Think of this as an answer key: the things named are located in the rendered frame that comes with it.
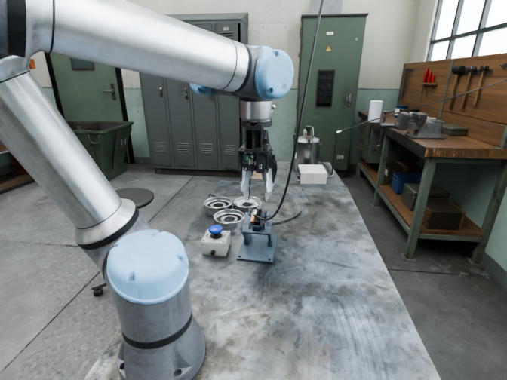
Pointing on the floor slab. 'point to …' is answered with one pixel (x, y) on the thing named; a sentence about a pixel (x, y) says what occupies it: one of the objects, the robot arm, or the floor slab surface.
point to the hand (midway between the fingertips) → (257, 194)
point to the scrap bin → (105, 143)
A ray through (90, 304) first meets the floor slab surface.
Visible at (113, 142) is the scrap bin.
